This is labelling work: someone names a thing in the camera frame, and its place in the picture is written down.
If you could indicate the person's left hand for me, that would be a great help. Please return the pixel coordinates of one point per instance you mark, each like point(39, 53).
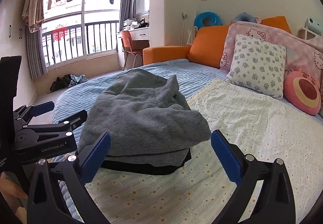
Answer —
point(11, 188)

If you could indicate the blue neck pillow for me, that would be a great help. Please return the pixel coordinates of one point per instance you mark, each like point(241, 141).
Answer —
point(207, 19)

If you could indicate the dark navy folded garment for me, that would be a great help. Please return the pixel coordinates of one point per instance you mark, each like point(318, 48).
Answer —
point(148, 164)

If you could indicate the orange chair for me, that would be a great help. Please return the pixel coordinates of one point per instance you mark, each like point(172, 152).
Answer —
point(129, 46)

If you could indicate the white desk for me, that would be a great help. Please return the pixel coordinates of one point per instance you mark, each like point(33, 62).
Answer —
point(139, 36)

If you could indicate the white small shelf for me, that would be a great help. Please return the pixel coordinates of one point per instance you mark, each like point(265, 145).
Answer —
point(306, 34)

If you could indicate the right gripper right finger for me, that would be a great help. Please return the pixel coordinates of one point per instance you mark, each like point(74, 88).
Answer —
point(275, 203)

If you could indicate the white daisy embroidered cloth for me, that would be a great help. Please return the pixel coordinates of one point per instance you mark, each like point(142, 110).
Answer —
point(202, 163)

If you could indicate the grey curtain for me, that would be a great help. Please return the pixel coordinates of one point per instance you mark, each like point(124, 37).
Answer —
point(126, 12)

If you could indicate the balcony railing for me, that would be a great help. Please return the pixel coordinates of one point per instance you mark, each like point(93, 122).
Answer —
point(76, 41)

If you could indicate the orange sofa bed frame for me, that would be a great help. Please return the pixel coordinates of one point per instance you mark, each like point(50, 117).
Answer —
point(207, 47)

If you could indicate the pink bear face cushion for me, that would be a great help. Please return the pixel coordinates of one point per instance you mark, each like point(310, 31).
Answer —
point(302, 90)

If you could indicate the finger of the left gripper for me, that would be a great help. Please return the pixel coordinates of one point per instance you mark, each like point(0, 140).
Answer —
point(76, 120)
point(37, 110)

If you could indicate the grey-blue neck pillow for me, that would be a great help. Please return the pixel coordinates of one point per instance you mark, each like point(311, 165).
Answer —
point(245, 17)

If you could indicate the white blue floral pillow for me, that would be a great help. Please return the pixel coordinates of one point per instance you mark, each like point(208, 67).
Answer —
point(258, 65)

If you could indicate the dark clothes pile on floor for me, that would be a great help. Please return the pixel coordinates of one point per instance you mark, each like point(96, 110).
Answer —
point(67, 81)

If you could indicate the grey zip sweatshirt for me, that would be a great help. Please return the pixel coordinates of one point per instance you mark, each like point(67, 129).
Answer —
point(144, 114)

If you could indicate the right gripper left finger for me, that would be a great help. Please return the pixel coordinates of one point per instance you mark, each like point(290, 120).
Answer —
point(45, 201)

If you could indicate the teal mini projector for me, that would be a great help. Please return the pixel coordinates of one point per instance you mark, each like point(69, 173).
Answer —
point(314, 25)

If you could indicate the pink Hello Kitty quilt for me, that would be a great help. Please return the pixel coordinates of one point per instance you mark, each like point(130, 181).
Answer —
point(306, 54)

